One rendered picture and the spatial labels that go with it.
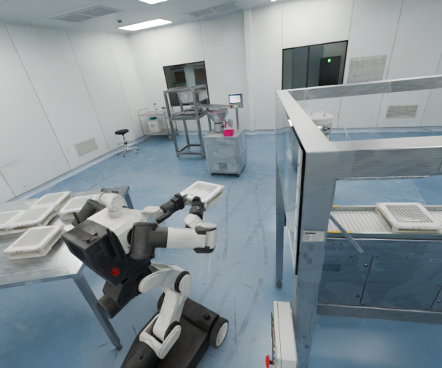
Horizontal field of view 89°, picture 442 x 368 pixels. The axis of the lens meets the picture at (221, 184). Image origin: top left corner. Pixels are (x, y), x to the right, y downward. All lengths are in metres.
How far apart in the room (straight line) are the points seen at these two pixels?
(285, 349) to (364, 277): 1.21
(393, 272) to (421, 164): 1.43
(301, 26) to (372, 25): 1.39
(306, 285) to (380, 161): 0.37
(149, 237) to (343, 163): 0.77
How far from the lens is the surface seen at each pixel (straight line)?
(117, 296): 1.32
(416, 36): 6.60
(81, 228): 1.19
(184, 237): 1.00
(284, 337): 0.80
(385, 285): 2.02
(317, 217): 0.55
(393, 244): 1.68
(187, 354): 1.88
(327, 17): 6.35
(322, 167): 0.49
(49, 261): 1.83
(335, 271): 1.82
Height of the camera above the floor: 1.82
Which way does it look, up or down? 28 degrees down
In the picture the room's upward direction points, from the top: 7 degrees counter-clockwise
